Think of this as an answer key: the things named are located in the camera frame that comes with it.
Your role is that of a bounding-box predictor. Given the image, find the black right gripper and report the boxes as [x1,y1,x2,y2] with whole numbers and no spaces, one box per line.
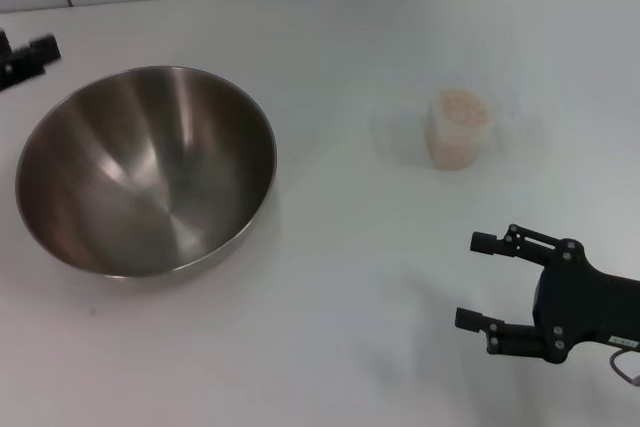
[454,223,640,365]

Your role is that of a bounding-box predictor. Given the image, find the thin grey gripper cable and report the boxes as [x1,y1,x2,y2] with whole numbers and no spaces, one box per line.
[608,345,640,387]

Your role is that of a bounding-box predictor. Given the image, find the clear plastic cup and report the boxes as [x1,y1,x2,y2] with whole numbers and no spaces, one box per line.
[424,86,499,172]

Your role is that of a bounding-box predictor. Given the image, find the white rice grains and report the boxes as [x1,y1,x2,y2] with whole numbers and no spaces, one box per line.
[427,88,496,171]

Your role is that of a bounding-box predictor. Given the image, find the stainless steel mixing bowl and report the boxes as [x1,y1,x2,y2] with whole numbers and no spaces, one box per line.
[14,65,279,279]

